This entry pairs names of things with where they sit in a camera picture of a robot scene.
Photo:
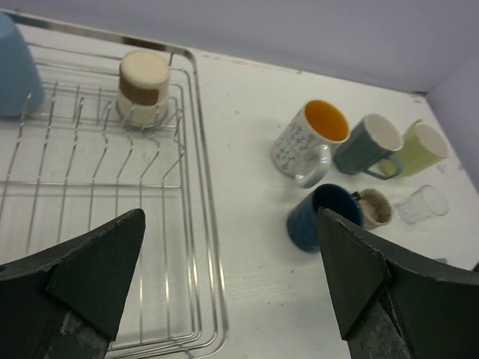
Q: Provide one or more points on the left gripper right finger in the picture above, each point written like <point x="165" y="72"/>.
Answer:
<point x="391" y="302"/>

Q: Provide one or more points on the dark blue mug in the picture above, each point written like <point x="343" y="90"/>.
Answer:
<point x="301" y="222"/>

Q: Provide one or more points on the light green ceramic mug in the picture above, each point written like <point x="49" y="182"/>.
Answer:
<point x="423" y="147"/>

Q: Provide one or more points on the white pearly round cup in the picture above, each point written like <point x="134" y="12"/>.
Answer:
<point x="304" y="150"/>

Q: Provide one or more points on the beige cup with brown band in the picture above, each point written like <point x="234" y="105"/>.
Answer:
<point x="144" y="78"/>

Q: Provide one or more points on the clear glass cup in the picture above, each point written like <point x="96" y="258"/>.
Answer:
<point x="425" y="203"/>

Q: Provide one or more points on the grey blue ceramic mug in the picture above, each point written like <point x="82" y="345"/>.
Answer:
<point x="373" y="139"/>

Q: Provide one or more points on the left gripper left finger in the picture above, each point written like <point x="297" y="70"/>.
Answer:
<point x="67" y="301"/>

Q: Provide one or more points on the light blue plastic cup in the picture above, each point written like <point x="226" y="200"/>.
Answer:
<point x="19" y="75"/>

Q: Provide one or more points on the wire dish rack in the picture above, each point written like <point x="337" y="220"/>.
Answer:
<point x="76" y="163"/>

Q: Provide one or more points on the tan ceramic cup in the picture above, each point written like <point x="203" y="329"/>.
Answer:
<point x="375" y="208"/>

